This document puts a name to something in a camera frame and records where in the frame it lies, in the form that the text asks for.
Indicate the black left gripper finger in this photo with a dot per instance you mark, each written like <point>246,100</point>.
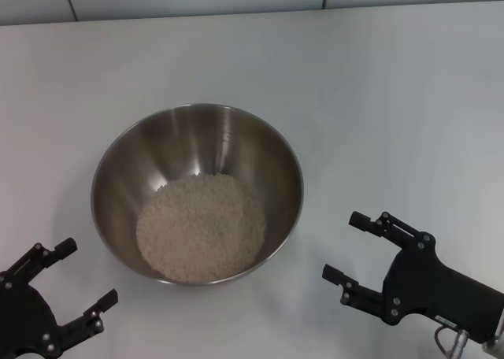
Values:
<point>39,262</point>
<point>88,321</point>

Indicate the clear cup of rice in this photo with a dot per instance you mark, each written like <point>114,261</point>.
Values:
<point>201,229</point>

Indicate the metal plug on right gripper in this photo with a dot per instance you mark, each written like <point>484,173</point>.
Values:
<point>458,345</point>

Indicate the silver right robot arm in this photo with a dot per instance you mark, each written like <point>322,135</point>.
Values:
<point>497,349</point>

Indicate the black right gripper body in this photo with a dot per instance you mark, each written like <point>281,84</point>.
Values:
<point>441,292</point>

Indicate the stainless steel mixing bowl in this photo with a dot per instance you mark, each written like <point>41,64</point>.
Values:
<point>126,170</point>

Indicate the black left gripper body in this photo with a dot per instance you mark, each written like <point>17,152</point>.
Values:
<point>23,319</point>

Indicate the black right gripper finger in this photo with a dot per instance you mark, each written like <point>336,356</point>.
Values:
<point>366,300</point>
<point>397,235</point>

